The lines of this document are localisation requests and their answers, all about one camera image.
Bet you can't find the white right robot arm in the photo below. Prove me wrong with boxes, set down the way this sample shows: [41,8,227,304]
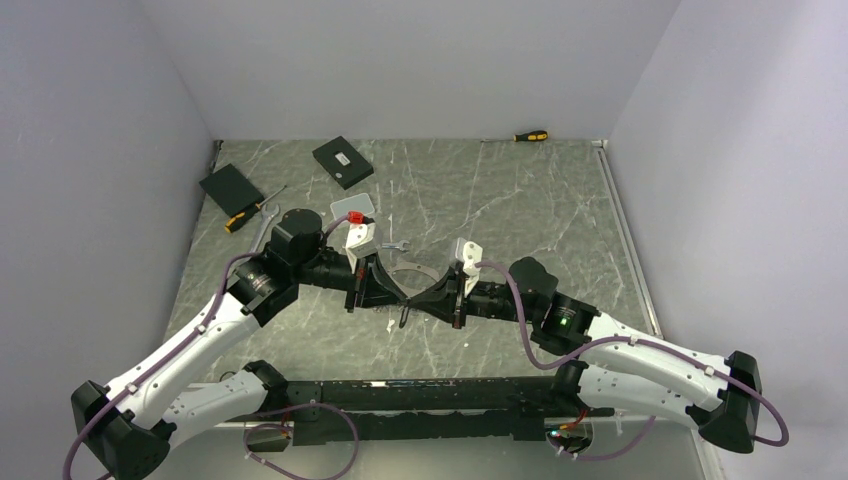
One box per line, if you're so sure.
[407,257,770,454]

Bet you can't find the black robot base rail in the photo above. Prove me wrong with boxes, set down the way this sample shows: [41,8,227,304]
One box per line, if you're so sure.
[221,364,614,446]

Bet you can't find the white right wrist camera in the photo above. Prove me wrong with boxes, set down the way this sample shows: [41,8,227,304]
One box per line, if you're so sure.
[451,237,483,297]

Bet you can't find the black box with label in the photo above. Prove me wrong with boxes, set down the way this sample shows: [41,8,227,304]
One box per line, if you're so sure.
[312,136,374,190]

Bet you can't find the plain black box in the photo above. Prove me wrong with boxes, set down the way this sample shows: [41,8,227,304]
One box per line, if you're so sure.
[199,164,265,217]

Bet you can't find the small silver wrench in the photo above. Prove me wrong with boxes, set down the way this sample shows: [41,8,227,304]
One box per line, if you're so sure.
[381,240,411,253]

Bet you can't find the yellow black screwdriver left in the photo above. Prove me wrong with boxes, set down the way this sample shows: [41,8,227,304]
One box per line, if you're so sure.
[225,185,287,233]

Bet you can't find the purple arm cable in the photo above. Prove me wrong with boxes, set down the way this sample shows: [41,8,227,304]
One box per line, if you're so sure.
[475,259,791,448]
[62,251,266,480]

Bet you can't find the clear plastic container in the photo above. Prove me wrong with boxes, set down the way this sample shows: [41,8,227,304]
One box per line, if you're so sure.
[330,193,376,219]

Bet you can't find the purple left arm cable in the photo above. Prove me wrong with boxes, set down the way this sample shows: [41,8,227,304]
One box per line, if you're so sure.
[62,251,266,480]

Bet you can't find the aluminium frame rail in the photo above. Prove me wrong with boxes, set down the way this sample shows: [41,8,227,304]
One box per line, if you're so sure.
[105,139,723,480]

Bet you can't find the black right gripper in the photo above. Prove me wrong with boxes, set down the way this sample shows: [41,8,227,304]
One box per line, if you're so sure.
[408,268,537,329]

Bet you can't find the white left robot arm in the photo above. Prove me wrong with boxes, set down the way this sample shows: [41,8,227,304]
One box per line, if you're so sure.
[62,209,410,479]

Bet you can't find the round metal keyring plate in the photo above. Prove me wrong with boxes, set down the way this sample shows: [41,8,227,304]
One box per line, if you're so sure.
[389,261,442,297]

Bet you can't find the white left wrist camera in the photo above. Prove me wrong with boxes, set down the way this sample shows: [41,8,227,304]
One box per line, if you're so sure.
[344,211,380,273]

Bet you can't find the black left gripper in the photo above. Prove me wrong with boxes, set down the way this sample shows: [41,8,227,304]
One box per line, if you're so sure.
[294,250,407,313]

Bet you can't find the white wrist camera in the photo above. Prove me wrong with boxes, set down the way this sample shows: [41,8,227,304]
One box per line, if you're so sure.
[344,211,380,273]
[451,237,483,297]

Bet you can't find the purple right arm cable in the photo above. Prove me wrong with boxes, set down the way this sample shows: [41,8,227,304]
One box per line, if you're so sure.
[475,259,791,448]

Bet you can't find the yellow black screwdriver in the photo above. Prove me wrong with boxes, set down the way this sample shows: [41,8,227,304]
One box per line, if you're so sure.
[225,185,287,233]
[482,130,549,143]

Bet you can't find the large silver wrench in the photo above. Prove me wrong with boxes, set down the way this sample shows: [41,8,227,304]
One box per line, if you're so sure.
[248,204,280,253]

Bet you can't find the yellow black screwdriver far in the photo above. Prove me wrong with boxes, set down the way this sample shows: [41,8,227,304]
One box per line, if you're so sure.
[482,130,549,143]

